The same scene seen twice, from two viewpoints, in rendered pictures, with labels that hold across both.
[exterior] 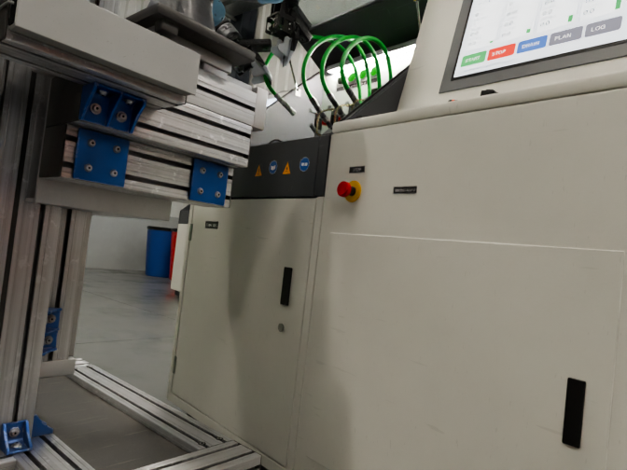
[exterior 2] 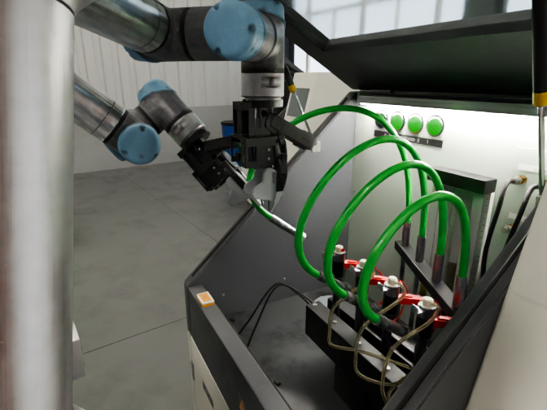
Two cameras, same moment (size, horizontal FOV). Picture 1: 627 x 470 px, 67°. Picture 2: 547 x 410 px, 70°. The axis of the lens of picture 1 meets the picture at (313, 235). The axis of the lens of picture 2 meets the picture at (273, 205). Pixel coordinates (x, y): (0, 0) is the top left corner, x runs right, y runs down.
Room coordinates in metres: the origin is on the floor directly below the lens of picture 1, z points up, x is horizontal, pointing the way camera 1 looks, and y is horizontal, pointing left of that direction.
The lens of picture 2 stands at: (0.83, -0.02, 1.48)
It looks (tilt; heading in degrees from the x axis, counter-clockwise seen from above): 18 degrees down; 14
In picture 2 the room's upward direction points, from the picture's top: straight up
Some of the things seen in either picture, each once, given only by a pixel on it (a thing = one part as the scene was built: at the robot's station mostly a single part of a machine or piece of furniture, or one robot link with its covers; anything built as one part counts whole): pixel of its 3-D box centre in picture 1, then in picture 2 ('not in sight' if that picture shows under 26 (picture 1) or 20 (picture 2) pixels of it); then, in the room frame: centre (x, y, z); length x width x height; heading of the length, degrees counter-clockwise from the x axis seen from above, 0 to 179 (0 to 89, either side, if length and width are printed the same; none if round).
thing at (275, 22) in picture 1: (284, 19); (259, 133); (1.51, 0.17, 1.39); 0.09 x 0.08 x 0.12; 132
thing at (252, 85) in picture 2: not in sight; (263, 87); (1.51, 0.17, 1.47); 0.08 x 0.08 x 0.05
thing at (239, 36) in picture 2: not in sight; (230, 33); (1.41, 0.19, 1.55); 0.11 x 0.11 x 0.08; 89
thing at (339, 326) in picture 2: not in sight; (368, 368); (1.52, -0.05, 0.91); 0.34 x 0.10 x 0.15; 42
